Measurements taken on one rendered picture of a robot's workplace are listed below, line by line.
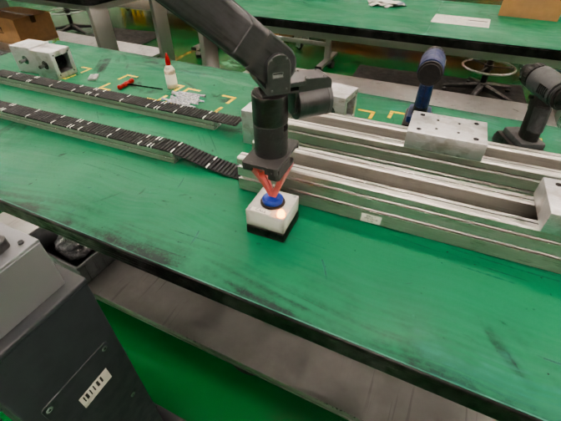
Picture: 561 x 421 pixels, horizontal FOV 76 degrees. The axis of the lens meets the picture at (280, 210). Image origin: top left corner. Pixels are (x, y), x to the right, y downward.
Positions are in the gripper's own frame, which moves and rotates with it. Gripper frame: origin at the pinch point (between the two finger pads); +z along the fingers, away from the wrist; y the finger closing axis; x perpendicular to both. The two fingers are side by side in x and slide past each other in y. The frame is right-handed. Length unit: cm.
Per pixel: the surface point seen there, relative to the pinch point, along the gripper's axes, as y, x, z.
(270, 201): -1.5, -0.3, 1.0
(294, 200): 2.2, -3.5, 2.4
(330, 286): -10.4, -15.2, 8.4
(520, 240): 8.0, -43.3, 3.3
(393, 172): 15.5, -19.8, 0.2
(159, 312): -1, 43, 64
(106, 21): 175, 217, 26
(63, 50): 47, 105, -1
